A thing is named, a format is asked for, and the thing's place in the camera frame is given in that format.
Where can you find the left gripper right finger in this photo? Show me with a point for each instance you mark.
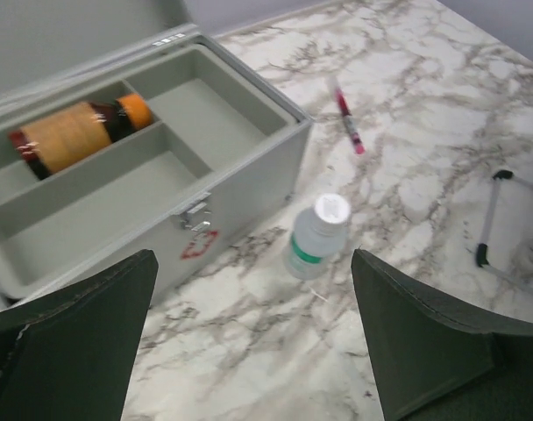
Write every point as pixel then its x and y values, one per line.
pixel 436 357

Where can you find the small whiteboard yellow frame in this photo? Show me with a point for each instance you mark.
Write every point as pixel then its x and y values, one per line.
pixel 505 248

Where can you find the white plastic bottle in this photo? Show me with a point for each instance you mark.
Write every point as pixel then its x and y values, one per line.
pixel 319 232

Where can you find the grey metal first aid box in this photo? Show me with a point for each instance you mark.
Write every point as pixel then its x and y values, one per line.
pixel 45 42

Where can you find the brown medicine bottle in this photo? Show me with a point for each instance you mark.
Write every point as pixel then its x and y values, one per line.
pixel 58 141

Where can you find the red marker pen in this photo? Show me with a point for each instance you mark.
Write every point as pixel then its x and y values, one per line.
pixel 346 116

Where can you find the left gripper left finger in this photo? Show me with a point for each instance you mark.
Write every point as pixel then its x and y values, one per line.
pixel 69 355

